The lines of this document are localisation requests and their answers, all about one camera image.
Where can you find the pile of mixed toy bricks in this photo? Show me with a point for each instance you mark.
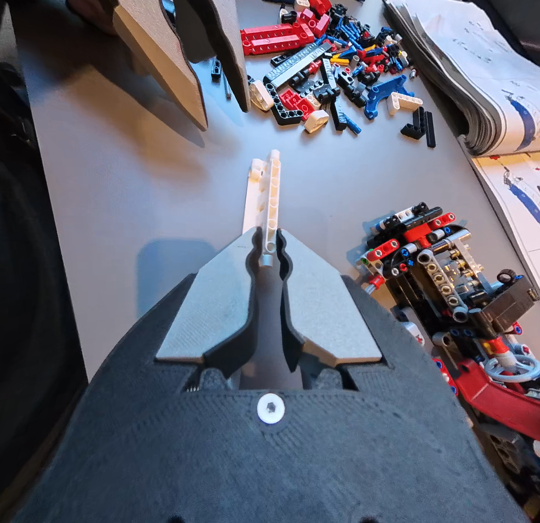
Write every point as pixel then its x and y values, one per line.
pixel 295 63

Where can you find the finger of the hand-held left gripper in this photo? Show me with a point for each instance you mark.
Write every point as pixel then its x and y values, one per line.
pixel 160 54
pixel 225 33

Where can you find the grey toy connector pin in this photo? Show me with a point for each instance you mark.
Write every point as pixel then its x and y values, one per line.
pixel 266 261

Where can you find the black straight toy beam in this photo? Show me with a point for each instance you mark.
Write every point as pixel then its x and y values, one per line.
pixel 430 128

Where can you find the thick building instruction booklet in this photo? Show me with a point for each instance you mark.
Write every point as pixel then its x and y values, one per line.
pixel 464 58

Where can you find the person's left hand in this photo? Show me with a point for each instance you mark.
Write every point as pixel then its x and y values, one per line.
pixel 86 10

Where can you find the partly built toy car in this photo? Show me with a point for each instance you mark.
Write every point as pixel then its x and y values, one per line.
pixel 447 278

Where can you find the grey desk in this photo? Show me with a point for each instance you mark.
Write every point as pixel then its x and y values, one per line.
pixel 126 194

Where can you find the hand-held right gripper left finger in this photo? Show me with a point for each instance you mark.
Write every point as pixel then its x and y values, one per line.
pixel 215 312

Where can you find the black angled toy beam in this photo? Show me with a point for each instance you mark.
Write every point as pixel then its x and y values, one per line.
pixel 415 124

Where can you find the white angled toy beam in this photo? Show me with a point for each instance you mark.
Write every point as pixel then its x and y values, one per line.
pixel 400 101

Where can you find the red long toy panel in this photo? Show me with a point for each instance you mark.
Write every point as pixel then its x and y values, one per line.
pixel 274 37

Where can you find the white long toy panel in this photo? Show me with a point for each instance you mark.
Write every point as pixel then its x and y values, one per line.
pixel 253 198

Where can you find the blue curved toy panel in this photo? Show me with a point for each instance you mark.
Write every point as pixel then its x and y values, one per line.
pixel 382 93

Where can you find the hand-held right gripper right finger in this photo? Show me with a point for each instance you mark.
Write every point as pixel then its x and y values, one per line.
pixel 325 312

